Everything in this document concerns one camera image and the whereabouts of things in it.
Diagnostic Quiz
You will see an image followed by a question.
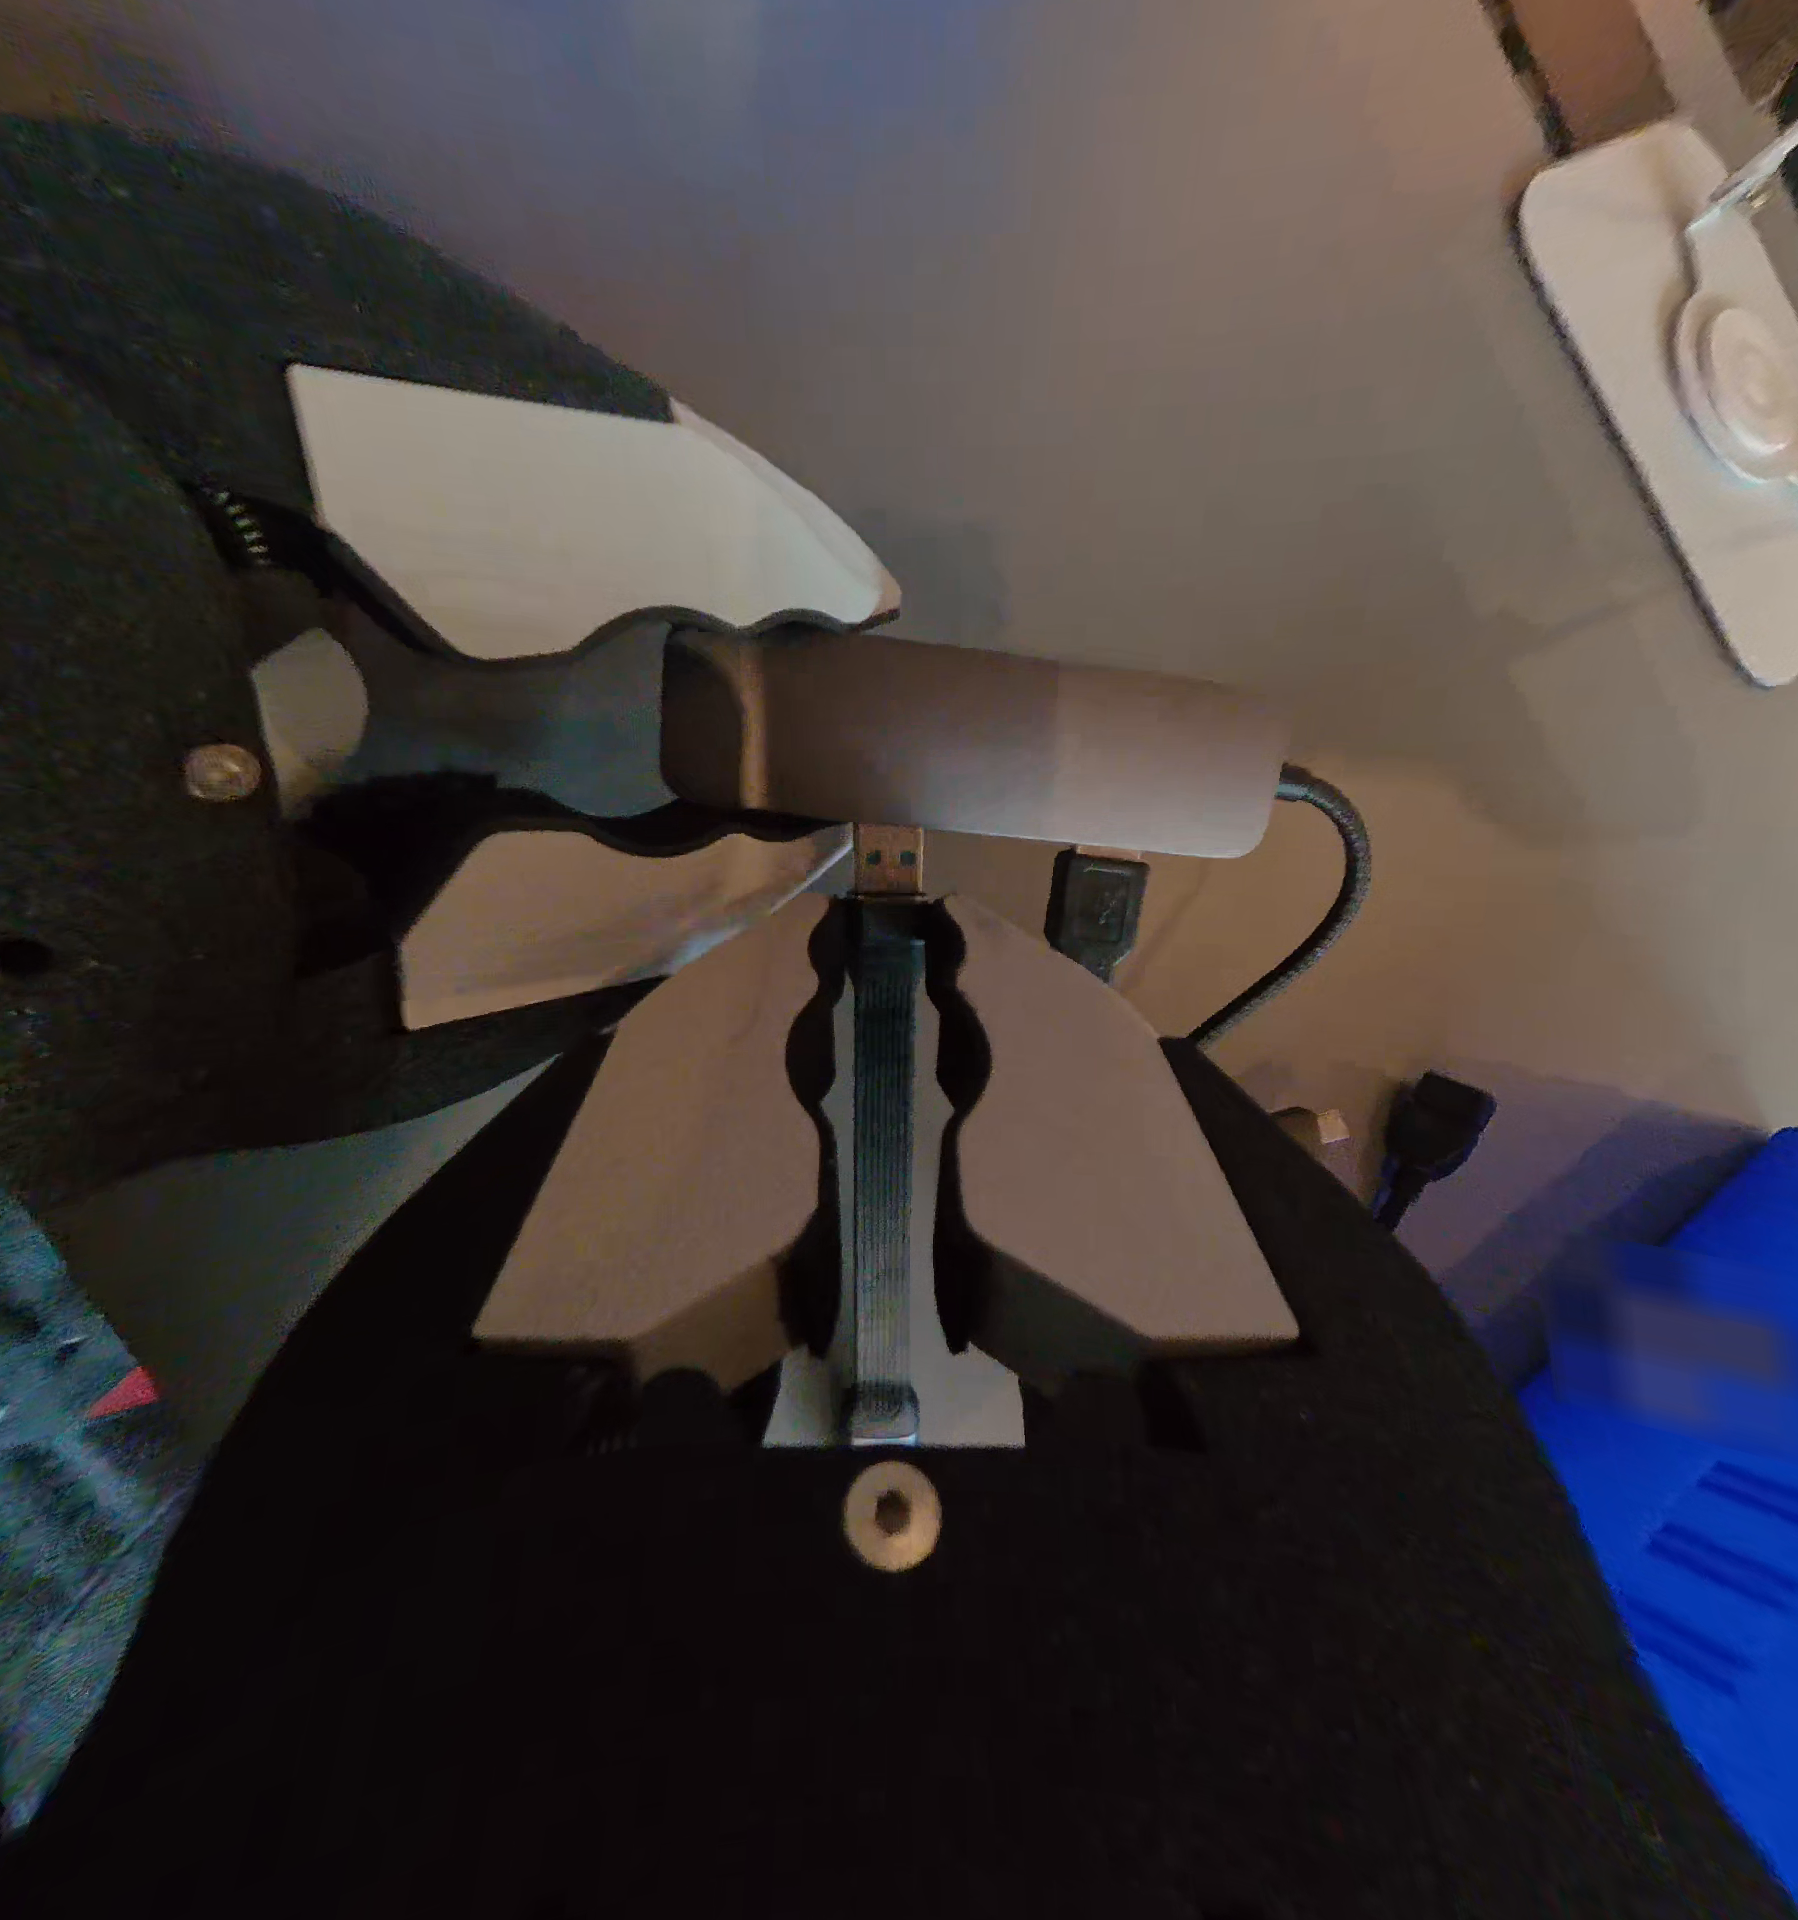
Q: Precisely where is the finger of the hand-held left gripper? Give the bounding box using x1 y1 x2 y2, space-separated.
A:
252 364 905 820
313 783 858 1034

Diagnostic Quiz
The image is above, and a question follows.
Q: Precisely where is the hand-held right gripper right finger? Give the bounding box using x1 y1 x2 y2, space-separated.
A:
920 892 1303 1363

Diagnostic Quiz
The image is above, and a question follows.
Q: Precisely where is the dark usb hub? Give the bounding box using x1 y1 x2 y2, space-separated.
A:
659 628 1295 862

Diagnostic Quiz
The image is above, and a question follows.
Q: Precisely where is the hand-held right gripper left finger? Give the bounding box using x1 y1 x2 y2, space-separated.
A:
471 892 858 1448

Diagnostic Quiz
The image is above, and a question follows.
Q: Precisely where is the white flat plate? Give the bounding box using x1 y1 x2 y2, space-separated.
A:
1513 61 1798 692

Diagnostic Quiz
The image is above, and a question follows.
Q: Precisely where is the black usb connector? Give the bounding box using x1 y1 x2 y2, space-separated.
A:
1368 1065 1501 1227

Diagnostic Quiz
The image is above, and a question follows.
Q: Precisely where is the blue plastic bin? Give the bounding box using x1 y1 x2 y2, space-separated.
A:
1506 1124 1798 1920

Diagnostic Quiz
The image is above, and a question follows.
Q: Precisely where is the thin black usb cable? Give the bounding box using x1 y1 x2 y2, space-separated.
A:
1044 844 1156 986

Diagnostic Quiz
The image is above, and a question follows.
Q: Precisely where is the black braided usb cable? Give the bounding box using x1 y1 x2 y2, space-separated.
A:
843 820 934 1451

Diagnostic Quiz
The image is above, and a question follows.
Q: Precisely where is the usb hub attached cable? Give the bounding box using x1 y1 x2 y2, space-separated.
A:
1187 759 1377 1052

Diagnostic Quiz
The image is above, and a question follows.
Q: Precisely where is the dark patterned clothing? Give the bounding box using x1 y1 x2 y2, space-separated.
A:
0 1169 218 1839

